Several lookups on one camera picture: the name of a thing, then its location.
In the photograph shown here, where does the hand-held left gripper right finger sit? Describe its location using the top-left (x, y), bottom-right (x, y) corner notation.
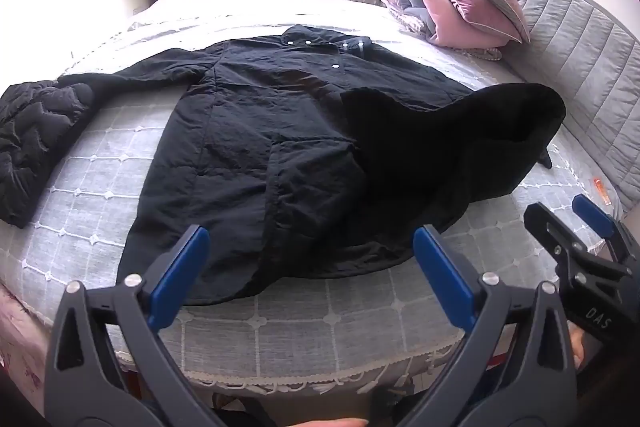
top-left (395, 224), bottom-right (581, 427)

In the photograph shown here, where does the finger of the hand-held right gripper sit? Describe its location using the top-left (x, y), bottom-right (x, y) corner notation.
top-left (572, 195), bottom-right (640, 268)
top-left (524, 203), bottom-right (601, 288)

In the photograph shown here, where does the pink velvet pillow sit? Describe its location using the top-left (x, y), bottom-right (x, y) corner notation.
top-left (404, 0), bottom-right (521, 48)

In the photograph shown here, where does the black long coat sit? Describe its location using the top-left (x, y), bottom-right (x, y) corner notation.
top-left (59, 24), bottom-right (481, 308)

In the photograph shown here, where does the black quilted jacket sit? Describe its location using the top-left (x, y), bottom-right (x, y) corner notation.
top-left (0, 80), bottom-right (97, 229)

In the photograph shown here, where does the bed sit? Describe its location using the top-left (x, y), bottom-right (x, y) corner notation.
top-left (0, 0), bottom-right (640, 408)

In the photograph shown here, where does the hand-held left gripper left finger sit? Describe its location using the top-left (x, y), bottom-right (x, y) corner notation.
top-left (44, 224), bottom-right (226, 427)

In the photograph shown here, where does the grey padded headboard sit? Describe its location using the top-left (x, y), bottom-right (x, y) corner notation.
top-left (480, 0), bottom-right (640, 208)

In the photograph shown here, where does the person's right hand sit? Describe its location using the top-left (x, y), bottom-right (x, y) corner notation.
top-left (570, 324), bottom-right (588, 370)

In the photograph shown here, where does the black fleece garment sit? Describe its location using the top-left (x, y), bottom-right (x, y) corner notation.
top-left (342, 83), bottom-right (567, 258)

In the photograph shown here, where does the small orange packet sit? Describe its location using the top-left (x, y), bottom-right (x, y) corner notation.
top-left (592, 178), bottom-right (613, 206)

